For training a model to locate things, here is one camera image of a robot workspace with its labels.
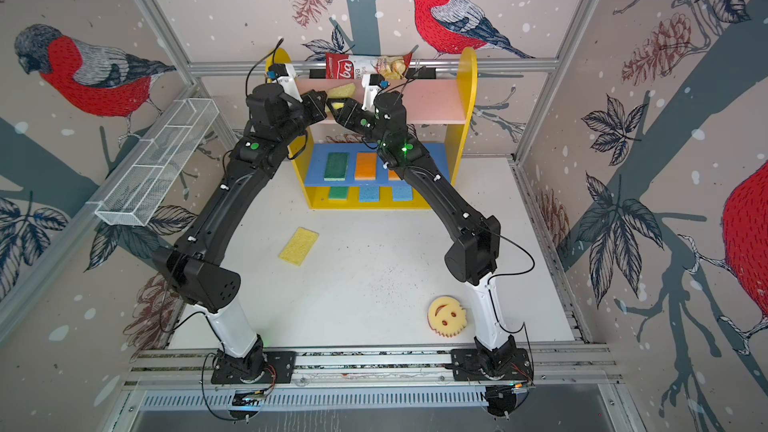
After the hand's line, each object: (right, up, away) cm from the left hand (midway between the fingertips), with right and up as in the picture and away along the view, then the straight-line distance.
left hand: (326, 89), depth 70 cm
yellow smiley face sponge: (+31, -59, +10) cm, 67 cm away
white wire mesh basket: (-48, -17, +8) cm, 51 cm away
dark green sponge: (-3, -17, +28) cm, 33 cm away
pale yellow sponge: (+7, -17, +28) cm, 33 cm away
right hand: (-2, -5, +3) cm, 6 cm away
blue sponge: (+7, -27, +37) cm, 46 cm away
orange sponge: (+16, -20, +25) cm, 36 cm away
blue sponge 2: (+20, -26, +37) cm, 50 cm away
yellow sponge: (-15, -43, +25) cm, 52 cm away
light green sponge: (-4, -26, +36) cm, 45 cm away
